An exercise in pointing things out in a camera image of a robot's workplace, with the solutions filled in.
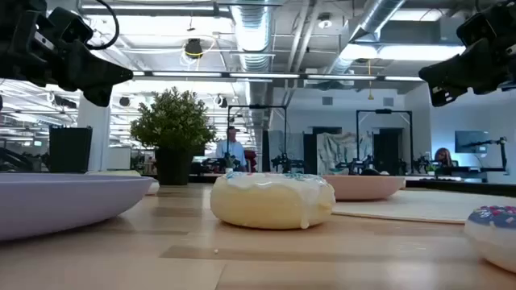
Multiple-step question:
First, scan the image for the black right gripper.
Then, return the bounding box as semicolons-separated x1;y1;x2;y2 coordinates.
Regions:
418;0;516;107

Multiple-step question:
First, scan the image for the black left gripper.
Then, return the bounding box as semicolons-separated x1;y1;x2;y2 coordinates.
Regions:
0;0;134;108

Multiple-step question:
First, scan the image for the person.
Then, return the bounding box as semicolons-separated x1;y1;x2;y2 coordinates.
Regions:
215;126;248;173
434;147;455;168

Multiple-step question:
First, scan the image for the green leafy plant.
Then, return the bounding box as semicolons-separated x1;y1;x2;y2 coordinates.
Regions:
129;86;218;153

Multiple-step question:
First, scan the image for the yellow hanging pendant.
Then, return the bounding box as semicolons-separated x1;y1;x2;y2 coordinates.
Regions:
365;59;374;101

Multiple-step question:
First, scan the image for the black boom stand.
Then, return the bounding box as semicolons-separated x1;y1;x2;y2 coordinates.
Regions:
461;136;510;175

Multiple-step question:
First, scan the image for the black ceiling device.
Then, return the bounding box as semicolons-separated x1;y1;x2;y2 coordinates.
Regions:
184;38;204;60

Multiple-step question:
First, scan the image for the black plant pot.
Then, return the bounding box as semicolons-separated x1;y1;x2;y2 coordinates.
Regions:
155;147;194;187

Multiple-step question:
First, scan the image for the lavender plate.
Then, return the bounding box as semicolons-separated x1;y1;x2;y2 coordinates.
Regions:
0;172;156;242

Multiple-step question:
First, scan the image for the grey draped cloth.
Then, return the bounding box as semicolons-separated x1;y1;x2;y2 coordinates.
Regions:
316;131;374;175

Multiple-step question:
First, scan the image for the pink plate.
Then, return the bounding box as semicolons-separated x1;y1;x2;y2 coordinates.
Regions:
322;174;406;201

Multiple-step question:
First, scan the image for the ceiling light strip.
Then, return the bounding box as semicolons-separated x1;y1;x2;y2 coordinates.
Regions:
132;70;424;82

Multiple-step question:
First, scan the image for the small purple sprinkled donut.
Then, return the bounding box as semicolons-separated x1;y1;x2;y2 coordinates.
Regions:
464;205;516;274

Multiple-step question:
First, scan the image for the red object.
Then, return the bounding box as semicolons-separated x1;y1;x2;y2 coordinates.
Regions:
243;149;259;173

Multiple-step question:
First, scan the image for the white iced donut blue drizzle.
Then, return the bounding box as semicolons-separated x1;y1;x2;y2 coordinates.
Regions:
210;172;336;230

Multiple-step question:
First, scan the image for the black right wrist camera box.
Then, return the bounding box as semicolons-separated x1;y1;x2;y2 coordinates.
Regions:
456;10;497;46

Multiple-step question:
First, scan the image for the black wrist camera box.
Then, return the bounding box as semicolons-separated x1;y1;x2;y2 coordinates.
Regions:
48;6;94;45
456;10;497;46

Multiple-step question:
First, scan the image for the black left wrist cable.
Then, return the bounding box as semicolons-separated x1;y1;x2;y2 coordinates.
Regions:
80;0;121;52

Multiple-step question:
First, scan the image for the dark wall monitor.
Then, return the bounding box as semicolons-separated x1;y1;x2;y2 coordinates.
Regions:
454;130;491;155

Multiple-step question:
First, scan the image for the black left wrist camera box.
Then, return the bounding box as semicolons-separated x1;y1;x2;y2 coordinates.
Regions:
48;6;94;45

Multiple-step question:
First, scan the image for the black metal rig frame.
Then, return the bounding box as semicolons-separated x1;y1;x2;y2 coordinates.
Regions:
356;108;414;175
227;105;288;174

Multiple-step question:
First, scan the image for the silver ceiling duct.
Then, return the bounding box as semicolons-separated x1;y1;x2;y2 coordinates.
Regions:
327;0;406;76
230;0;276;74

